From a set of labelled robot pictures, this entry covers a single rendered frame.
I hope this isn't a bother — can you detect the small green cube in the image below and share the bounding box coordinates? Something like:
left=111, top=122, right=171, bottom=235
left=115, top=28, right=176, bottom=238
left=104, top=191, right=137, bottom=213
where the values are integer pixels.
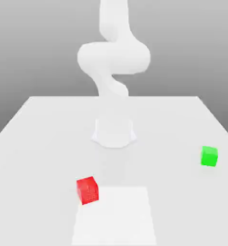
left=200, top=145, right=219, bottom=167

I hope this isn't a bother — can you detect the small red cube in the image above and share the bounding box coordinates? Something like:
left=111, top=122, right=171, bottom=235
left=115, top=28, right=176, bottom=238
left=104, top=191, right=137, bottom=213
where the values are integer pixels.
left=76, top=176, right=100, bottom=206

